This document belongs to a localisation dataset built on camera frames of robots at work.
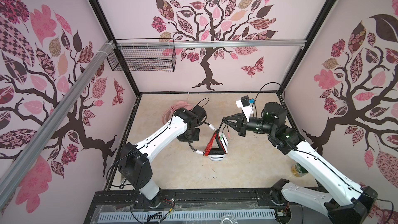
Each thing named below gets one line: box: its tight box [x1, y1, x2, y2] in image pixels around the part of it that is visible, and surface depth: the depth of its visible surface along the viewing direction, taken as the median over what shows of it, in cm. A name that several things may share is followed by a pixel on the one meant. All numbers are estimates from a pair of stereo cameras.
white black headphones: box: [207, 128, 230, 162], surface depth 74 cm
